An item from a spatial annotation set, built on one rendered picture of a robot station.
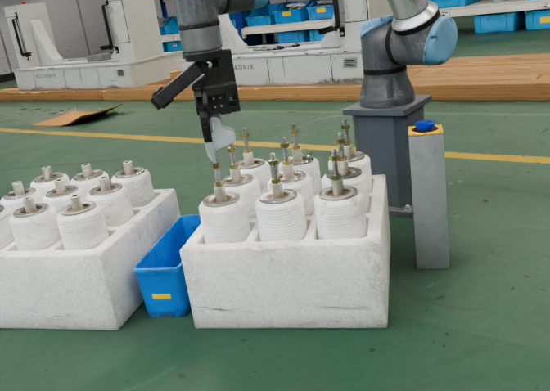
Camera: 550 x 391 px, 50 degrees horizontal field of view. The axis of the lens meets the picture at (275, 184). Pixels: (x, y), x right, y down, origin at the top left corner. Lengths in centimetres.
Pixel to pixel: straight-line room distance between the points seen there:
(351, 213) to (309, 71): 242
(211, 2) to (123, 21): 349
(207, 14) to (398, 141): 71
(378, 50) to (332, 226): 62
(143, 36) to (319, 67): 168
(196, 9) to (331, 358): 66
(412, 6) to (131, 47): 332
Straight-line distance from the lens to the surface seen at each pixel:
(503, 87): 295
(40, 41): 567
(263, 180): 137
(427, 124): 126
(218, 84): 111
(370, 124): 161
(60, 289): 133
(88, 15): 884
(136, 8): 462
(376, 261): 109
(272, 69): 362
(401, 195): 164
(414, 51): 150
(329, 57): 338
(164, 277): 126
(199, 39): 108
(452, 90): 303
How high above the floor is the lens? 64
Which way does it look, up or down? 18 degrees down
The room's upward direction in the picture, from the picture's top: 8 degrees counter-clockwise
